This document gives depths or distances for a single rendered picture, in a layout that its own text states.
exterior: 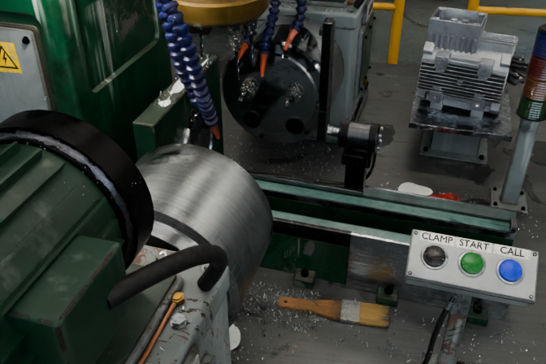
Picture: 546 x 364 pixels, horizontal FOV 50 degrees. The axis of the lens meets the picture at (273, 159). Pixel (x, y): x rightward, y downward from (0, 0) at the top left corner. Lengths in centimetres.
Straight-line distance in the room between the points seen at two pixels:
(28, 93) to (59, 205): 56
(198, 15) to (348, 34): 58
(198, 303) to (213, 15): 47
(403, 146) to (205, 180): 87
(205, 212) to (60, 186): 30
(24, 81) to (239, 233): 45
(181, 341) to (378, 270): 58
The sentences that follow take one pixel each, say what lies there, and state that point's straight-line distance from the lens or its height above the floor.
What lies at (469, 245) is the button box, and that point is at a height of 108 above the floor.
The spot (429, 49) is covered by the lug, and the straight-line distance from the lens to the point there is 148.
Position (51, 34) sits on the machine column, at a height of 130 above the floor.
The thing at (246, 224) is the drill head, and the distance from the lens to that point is 82.
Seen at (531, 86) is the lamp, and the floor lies 110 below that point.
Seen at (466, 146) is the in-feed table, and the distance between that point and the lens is 158.
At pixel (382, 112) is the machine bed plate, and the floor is 80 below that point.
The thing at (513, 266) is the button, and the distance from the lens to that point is 86.
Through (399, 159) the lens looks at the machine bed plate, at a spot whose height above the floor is 80.
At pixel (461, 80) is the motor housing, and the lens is 147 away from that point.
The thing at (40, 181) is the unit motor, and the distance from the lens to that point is 50.
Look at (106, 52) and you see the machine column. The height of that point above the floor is 122.
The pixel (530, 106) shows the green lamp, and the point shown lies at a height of 106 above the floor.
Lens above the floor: 162
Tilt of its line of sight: 33 degrees down
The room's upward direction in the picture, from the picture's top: straight up
